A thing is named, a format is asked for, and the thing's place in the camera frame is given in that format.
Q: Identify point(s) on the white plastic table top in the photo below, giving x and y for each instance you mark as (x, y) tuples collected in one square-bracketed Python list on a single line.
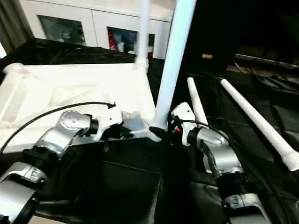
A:
[(70, 86)]

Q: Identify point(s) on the white plastic table leg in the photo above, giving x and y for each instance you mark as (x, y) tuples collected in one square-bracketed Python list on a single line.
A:
[(172, 58), (197, 102), (257, 119), (143, 35)]

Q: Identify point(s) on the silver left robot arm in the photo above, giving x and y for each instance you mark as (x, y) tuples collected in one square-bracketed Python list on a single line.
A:
[(60, 133)]

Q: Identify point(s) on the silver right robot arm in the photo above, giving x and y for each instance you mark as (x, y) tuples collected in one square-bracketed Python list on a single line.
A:
[(217, 149)]

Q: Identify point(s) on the black mat cloth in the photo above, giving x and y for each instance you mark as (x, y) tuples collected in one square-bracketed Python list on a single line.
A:
[(130, 177)]

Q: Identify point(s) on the small tan label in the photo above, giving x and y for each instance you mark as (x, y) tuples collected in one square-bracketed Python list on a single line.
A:
[(207, 56)]

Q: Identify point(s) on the long black rod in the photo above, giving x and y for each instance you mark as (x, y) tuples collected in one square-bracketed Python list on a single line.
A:
[(266, 61)]

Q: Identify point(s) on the white display cabinet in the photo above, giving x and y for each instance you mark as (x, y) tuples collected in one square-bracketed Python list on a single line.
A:
[(93, 16)]

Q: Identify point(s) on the dark tall cabinet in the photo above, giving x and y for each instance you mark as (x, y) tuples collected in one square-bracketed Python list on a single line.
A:
[(233, 23)]

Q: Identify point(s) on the grey curtain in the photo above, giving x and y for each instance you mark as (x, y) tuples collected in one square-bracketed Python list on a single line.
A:
[(14, 23)]

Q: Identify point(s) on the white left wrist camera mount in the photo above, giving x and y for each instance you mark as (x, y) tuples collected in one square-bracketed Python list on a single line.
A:
[(109, 119)]

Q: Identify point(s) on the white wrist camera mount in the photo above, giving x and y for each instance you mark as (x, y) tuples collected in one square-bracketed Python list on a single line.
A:
[(184, 114), (109, 119)]

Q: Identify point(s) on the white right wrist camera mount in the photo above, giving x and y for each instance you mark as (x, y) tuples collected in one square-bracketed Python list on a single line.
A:
[(184, 114)]

